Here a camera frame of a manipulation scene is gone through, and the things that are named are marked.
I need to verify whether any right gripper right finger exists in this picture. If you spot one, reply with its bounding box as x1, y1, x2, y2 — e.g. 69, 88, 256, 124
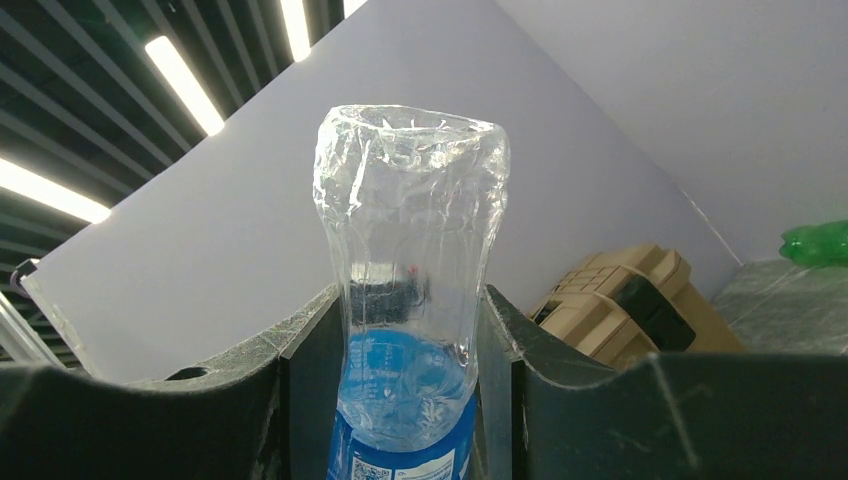
476, 287, 847, 479

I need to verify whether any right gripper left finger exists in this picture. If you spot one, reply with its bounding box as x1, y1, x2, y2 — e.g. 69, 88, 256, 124
1, 286, 342, 479

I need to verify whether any clear bottle blue label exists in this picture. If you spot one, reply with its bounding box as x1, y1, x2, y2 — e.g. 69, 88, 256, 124
313, 105, 510, 479

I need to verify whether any tan plastic toolbox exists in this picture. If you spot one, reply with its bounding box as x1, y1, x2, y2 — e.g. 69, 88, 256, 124
528, 244, 745, 370

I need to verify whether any green plastic bottle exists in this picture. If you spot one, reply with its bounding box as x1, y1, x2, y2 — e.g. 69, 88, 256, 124
778, 220, 847, 268

